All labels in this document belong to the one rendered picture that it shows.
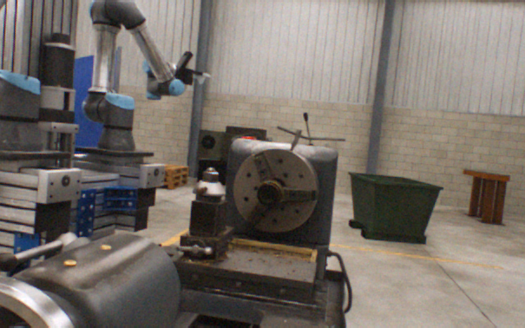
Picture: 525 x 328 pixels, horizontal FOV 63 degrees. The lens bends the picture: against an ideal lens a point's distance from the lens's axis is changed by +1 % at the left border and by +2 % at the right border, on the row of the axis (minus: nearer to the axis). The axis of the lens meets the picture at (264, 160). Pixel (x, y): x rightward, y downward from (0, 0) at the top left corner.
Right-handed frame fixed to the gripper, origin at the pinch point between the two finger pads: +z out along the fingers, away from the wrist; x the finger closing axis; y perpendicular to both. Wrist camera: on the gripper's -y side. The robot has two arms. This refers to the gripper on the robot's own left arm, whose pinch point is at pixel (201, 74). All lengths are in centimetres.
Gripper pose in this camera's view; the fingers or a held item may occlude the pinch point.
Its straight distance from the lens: 234.1
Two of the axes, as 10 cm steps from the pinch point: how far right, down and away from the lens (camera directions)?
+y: -2.0, 9.7, 1.3
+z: 6.2, 0.2, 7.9
